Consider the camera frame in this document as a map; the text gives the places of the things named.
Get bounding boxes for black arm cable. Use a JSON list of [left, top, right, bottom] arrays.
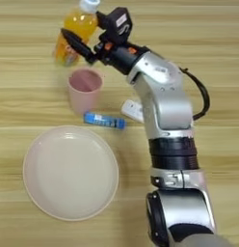
[[178, 67, 211, 122]]

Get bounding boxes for blue tube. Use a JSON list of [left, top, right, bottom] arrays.
[[83, 111, 127, 130]]

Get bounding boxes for orange juice bottle white cap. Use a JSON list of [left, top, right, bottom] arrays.
[[53, 0, 102, 68]]

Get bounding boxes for white rectangular device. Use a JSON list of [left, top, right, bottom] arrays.
[[120, 98, 146, 124]]

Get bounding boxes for beige round plate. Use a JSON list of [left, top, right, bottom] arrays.
[[22, 124, 120, 222]]

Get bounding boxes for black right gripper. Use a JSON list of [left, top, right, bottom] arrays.
[[60, 11, 151, 75]]

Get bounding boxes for grey robot torso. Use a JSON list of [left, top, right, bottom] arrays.
[[175, 233, 236, 247]]

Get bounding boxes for pink plastic cup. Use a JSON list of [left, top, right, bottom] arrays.
[[66, 68, 103, 116]]

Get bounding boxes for small black box white label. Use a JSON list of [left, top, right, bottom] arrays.
[[105, 7, 133, 45]]

